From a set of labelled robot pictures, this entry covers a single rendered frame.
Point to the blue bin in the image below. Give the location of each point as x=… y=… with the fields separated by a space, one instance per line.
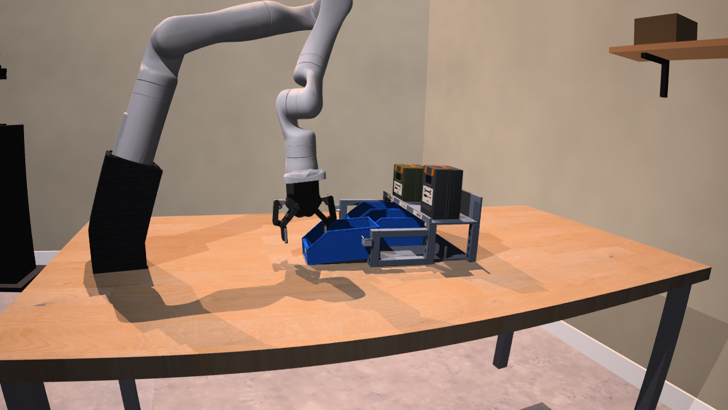
x=342 y=243
x=397 y=219
x=364 y=207

